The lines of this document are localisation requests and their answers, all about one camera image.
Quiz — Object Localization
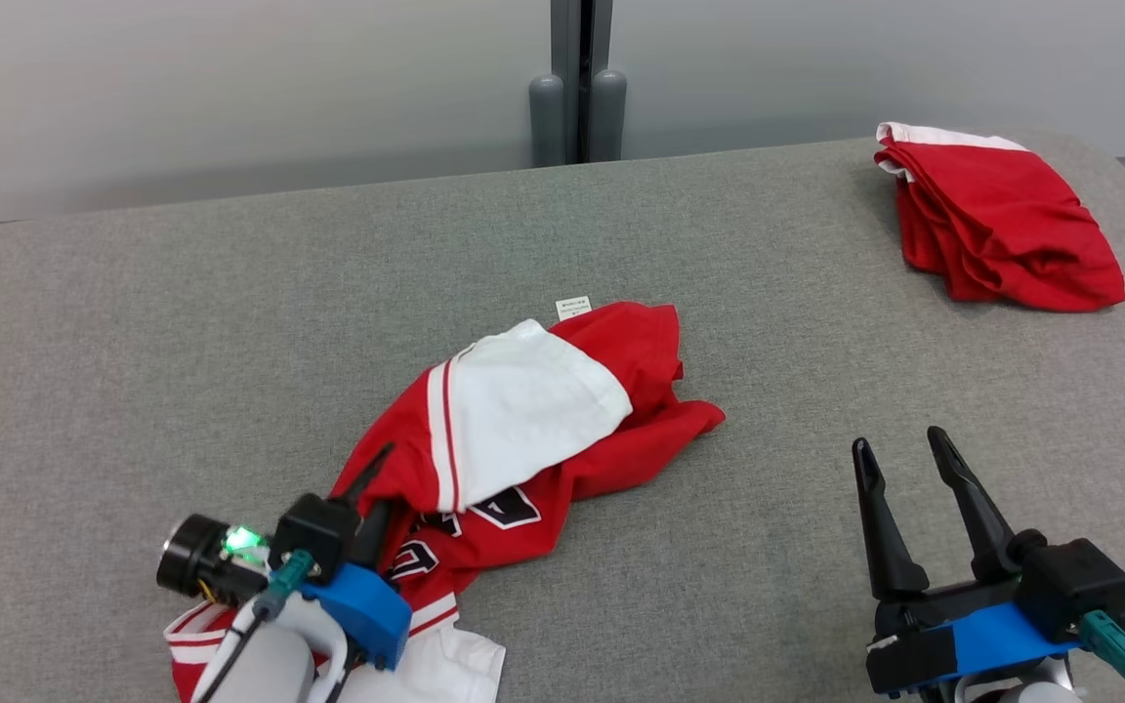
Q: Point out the grey door frame post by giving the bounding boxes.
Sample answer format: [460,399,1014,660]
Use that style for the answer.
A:
[527,0,629,168]

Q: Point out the red shorts white waistband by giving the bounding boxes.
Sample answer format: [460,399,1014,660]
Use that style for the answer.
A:
[874,121,1125,314]

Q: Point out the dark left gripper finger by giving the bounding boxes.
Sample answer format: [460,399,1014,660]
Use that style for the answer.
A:
[332,441,396,508]
[354,499,395,573]

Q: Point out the red jersey white sleeves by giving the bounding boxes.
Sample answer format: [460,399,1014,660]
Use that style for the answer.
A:
[163,295,727,703]

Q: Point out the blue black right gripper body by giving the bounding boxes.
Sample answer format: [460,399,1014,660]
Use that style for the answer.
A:
[864,577,1082,697]

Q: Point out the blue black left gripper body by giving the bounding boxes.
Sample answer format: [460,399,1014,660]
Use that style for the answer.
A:
[155,514,414,673]

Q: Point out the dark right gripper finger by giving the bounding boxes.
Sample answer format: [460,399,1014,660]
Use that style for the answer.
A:
[851,436,931,602]
[926,425,1019,583]

